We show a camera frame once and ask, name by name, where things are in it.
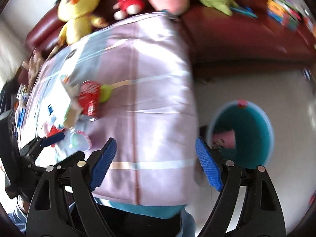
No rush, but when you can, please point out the egg-shaped plastic shell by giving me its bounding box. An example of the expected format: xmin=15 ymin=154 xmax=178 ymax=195
xmin=70 ymin=131 xmax=92 ymax=152

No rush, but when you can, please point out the white green medicine box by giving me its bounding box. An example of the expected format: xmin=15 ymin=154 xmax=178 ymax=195
xmin=61 ymin=78 xmax=83 ymax=129

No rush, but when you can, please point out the red soda can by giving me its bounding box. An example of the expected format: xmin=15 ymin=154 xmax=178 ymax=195
xmin=77 ymin=81 xmax=101 ymax=121

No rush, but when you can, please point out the pink paper cup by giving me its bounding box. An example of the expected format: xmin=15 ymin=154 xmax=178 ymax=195
xmin=212 ymin=130 xmax=236 ymax=149

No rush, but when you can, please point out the yellow-green round lid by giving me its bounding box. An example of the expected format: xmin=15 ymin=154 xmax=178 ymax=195
xmin=99 ymin=85 xmax=113 ymax=103

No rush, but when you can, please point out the teal trash bin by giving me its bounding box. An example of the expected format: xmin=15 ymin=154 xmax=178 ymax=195
xmin=205 ymin=100 xmax=275 ymax=169

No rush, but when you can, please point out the beige long-eared plush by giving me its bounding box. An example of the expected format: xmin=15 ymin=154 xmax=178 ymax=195
xmin=22 ymin=45 xmax=60 ymax=92

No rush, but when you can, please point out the plaid pink grey tablecloth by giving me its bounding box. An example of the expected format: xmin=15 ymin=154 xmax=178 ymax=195
xmin=18 ymin=12 xmax=198 ymax=207

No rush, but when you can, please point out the yellow duck plush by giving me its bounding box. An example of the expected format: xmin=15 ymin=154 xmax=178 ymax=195
xmin=57 ymin=0 xmax=108 ymax=47

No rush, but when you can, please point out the dark red leather sofa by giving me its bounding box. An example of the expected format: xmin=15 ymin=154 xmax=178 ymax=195
xmin=26 ymin=0 xmax=315 ymax=66

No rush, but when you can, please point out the colourful toy books stack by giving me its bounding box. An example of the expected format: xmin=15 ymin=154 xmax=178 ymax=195
xmin=267 ymin=0 xmax=304 ymax=31

